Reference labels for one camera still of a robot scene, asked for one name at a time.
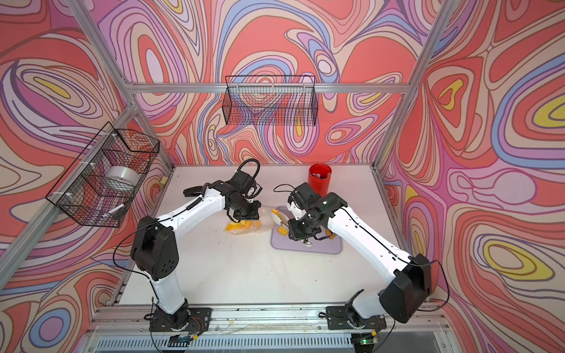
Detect clear resealable plastic bag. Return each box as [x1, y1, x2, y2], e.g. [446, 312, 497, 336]
[225, 207, 275, 235]

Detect brown shell cookie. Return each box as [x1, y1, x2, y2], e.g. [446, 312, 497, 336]
[326, 229, 336, 239]

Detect metal silicone-tipped tongs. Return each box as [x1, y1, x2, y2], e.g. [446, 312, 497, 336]
[271, 209, 289, 236]

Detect square yellow cracker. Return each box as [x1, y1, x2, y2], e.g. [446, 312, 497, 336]
[277, 226, 288, 236]

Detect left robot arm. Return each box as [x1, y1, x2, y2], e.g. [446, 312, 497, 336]
[130, 169, 262, 331]

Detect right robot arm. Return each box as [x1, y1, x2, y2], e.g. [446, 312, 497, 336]
[287, 182, 431, 327]

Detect lavender plastic tray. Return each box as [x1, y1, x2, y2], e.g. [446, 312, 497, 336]
[271, 206, 343, 255]

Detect red cylindrical cup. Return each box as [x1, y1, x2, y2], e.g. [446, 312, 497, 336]
[308, 163, 332, 197]

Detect black stapler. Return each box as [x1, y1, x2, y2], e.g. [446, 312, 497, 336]
[182, 185, 204, 197]

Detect grey tape roll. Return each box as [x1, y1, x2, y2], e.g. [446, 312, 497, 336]
[104, 166, 141, 193]

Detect white marker in basket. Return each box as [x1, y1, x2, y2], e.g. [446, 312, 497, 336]
[103, 203, 124, 218]

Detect back black wire basket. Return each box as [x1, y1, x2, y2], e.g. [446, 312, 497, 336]
[222, 74, 319, 126]

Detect black wire basket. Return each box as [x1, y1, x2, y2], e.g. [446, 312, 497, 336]
[45, 123, 160, 228]
[222, 74, 319, 126]

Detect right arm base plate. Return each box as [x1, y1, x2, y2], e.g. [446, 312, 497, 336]
[318, 305, 388, 332]

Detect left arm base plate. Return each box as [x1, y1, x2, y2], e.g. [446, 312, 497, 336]
[149, 307, 213, 334]

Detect left black wire basket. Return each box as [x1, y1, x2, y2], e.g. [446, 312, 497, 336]
[45, 123, 160, 228]

